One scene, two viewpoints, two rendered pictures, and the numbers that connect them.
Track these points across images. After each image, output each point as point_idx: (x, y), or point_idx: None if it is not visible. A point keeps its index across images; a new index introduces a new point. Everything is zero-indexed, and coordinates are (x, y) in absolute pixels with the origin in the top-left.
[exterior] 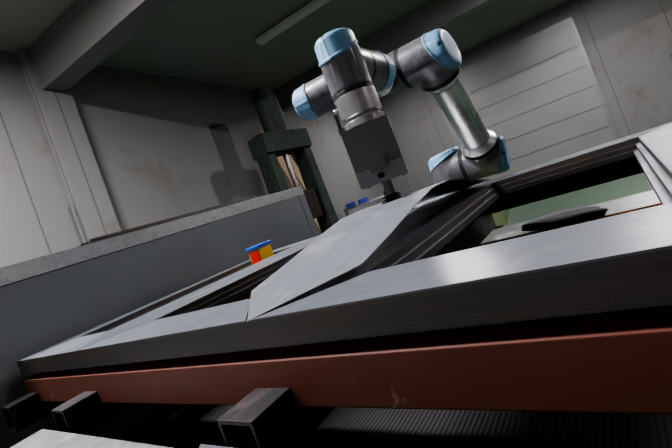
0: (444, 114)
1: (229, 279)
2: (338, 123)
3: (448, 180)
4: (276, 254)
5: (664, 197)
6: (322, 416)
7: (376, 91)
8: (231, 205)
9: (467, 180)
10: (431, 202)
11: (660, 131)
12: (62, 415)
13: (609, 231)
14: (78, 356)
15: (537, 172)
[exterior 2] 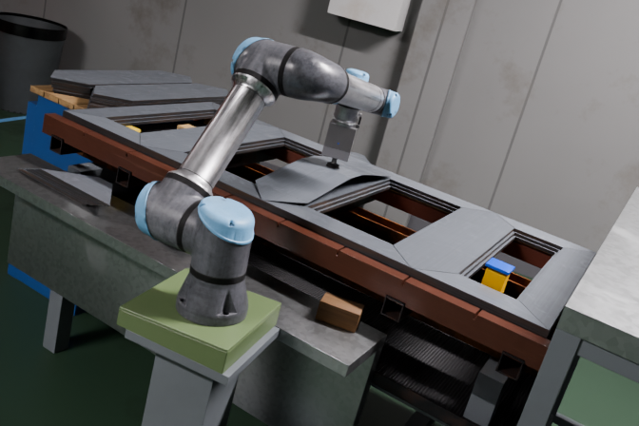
0: (245, 136)
1: (462, 230)
2: (358, 121)
3: (301, 159)
4: (461, 260)
5: (268, 145)
6: None
7: (335, 104)
8: (599, 248)
9: (282, 168)
10: (297, 203)
11: (183, 147)
12: None
13: (300, 140)
14: None
15: None
